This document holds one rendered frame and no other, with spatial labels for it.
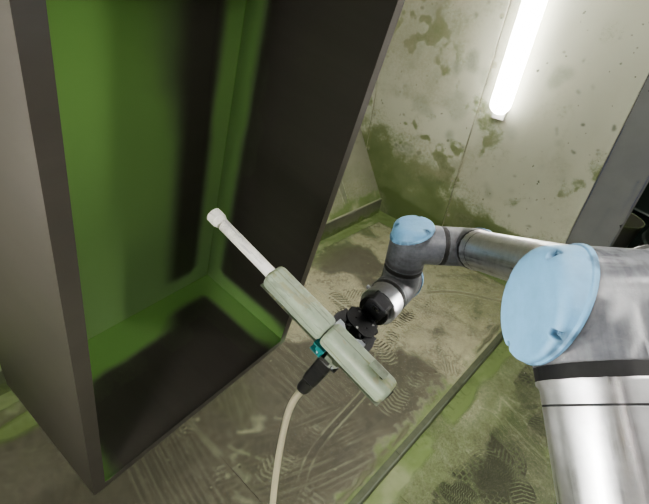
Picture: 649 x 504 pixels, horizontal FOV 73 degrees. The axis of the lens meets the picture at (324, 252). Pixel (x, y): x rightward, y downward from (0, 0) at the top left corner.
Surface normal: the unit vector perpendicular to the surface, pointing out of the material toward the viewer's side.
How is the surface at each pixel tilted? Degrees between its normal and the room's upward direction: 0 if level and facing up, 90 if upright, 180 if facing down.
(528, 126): 90
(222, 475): 0
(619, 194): 90
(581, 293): 41
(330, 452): 0
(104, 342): 12
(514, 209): 90
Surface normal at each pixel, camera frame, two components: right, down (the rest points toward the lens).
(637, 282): 0.14, -0.44
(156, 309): 0.27, -0.73
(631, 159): -0.67, 0.34
